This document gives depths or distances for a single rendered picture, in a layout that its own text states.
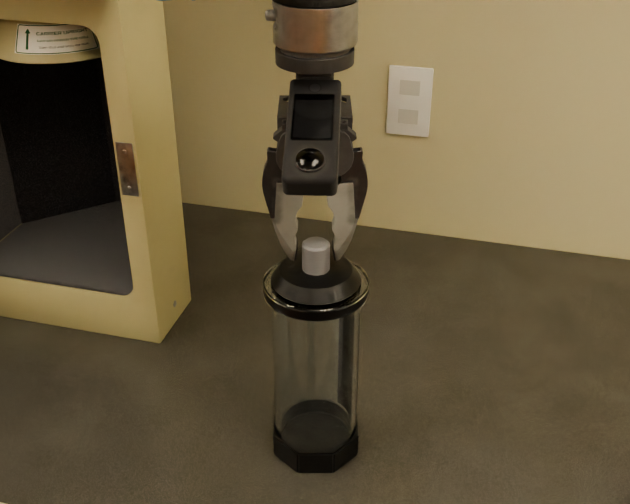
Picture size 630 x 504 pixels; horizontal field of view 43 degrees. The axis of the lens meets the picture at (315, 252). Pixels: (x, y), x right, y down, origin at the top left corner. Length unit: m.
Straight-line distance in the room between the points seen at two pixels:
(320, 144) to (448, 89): 0.64
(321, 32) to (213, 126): 0.75
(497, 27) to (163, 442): 0.76
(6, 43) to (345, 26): 0.48
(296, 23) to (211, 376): 0.52
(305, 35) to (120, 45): 0.30
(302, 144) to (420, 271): 0.62
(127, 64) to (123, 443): 0.43
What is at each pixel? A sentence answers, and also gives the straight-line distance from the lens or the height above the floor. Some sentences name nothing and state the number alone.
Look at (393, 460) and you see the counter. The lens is 0.94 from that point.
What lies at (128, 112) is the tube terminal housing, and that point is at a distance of 0.96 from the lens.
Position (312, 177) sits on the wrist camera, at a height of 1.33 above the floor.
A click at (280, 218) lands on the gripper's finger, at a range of 0.78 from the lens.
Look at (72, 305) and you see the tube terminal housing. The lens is 1.15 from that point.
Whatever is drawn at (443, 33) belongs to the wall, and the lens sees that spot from 1.27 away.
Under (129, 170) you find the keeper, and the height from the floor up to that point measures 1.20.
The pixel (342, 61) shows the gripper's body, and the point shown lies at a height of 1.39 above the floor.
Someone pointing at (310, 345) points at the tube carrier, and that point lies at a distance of 0.81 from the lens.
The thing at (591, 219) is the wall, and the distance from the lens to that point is 1.37.
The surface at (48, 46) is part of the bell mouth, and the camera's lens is 1.01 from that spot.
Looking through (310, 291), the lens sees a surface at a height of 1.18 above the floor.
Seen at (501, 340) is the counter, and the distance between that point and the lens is 1.14.
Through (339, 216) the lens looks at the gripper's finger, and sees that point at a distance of 0.77.
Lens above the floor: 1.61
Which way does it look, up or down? 31 degrees down
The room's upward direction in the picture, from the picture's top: straight up
